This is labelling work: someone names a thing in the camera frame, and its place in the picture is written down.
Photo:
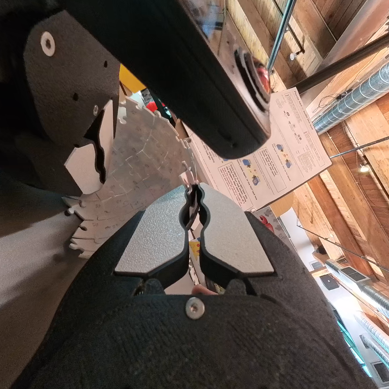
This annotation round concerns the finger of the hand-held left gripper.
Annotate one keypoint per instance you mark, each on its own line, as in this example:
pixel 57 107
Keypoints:
pixel 82 170
pixel 108 130

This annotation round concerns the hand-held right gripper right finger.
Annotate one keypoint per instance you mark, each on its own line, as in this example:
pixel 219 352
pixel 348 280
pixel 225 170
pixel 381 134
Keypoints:
pixel 237 237

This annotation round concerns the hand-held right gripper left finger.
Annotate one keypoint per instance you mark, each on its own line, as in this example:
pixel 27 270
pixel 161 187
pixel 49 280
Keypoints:
pixel 155 237

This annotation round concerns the grey partial puzzle ball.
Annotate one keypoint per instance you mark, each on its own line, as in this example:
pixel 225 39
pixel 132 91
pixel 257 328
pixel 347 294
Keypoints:
pixel 142 164

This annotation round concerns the blue puzzle box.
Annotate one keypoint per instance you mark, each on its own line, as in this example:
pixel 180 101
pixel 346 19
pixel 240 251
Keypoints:
pixel 270 221

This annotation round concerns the yellow plastic bin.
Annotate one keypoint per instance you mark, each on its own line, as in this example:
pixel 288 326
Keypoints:
pixel 130 79

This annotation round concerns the red rounded object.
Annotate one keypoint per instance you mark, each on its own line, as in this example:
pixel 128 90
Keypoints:
pixel 152 107

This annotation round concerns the thin black ceiling rod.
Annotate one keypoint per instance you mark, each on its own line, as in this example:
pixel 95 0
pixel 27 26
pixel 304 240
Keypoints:
pixel 343 247
pixel 358 148

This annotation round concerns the white instruction sheet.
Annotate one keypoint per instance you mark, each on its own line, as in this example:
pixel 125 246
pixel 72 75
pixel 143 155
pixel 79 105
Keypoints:
pixel 297 146

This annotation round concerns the white spot bulb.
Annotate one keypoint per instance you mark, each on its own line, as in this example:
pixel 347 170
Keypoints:
pixel 293 56

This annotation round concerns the hanging ceiling lamp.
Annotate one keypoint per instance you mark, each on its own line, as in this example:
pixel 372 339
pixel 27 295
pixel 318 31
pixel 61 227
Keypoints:
pixel 364 168

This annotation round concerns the black track light bar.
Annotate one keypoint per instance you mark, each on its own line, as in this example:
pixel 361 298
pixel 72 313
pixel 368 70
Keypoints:
pixel 296 33

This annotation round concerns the black slanted pole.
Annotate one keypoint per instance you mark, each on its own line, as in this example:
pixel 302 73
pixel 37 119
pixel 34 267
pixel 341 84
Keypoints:
pixel 340 65

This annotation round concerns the grey metal beam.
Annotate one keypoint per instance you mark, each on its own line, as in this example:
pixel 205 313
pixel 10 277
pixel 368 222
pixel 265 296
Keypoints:
pixel 358 33

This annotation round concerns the black wall speaker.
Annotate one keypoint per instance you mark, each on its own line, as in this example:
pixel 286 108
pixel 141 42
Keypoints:
pixel 329 282

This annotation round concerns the rectangular vent duct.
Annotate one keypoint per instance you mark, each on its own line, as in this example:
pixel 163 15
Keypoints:
pixel 352 273

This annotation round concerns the teal hanging rail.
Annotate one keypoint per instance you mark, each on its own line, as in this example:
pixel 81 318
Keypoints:
pixel 281 33

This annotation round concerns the silver spiral air duct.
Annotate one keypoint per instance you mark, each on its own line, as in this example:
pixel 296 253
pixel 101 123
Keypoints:
pixel 352 100
pixel 373 331

